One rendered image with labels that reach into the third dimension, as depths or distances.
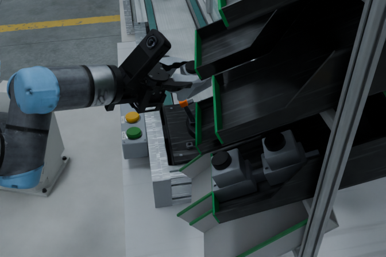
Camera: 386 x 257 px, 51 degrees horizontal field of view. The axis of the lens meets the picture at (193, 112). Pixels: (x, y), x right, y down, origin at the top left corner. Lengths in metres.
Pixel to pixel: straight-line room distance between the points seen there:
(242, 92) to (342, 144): 0.16
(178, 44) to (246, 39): 0.98
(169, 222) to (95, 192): 0.23
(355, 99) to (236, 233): 0.42
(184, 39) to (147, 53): 0.94
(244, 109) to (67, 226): 0.66
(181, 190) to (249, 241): 0.33
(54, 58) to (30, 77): 2.89
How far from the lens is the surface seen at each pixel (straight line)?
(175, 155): 1.04
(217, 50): 0.67
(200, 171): 0.94
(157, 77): 0.76
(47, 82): 0.67
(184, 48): 1.60
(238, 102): 0.56
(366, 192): 1.18
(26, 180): 0.78
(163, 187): 1.02
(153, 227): 1.04
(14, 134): 0.77
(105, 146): 1.26
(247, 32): 0.68
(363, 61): 0.43
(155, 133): 1.13
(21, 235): 1.11
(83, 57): 3.50
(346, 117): 0.47
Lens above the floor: 1.69
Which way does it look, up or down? 38 degrees down
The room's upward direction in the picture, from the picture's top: 1 degrees counter-clockwise
